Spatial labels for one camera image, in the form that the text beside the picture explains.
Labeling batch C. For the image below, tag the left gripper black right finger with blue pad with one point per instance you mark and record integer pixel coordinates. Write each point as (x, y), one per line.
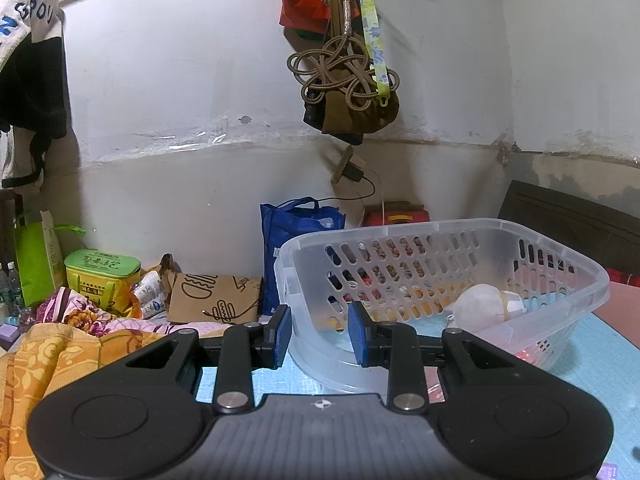
(396, 348)

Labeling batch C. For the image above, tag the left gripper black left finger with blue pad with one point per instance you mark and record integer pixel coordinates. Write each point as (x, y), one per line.
(245, 348)

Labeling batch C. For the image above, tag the brown paper burger bag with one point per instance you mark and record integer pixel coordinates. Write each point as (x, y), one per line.
(224, 299)

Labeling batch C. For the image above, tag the white rolled sock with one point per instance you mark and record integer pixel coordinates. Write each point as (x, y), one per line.
(483, 306)

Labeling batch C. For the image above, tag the clear plastic perforated basket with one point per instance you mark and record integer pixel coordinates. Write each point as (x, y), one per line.
(411, 273)

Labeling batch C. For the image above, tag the white snack packets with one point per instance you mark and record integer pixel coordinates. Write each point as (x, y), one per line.
(148, 296)

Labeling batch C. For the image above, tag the red gift box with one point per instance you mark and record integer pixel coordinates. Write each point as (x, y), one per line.
(391, 213)

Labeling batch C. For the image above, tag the green yellow lidded box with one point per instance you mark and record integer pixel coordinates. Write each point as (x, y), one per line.
(104, 279)

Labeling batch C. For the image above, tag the pink floral quilt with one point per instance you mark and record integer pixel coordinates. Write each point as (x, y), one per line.
(65, 306)

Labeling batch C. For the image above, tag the orange patterned blanket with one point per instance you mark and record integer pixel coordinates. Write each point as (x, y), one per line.
(49, 357)

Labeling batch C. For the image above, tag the green paper bag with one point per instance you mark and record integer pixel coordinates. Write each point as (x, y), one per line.
(39, 257)

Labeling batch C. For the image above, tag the dark wooden headboard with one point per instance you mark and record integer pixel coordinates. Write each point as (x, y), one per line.
(604, 234)

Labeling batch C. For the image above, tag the black white hanging garment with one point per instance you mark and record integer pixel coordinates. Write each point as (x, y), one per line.
(34, 96)

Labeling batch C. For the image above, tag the black charger with cable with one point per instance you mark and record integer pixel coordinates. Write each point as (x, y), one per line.
(350, 167)

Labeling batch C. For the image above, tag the brown hanging bag with cord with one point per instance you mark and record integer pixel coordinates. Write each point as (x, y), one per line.
(347, 88)

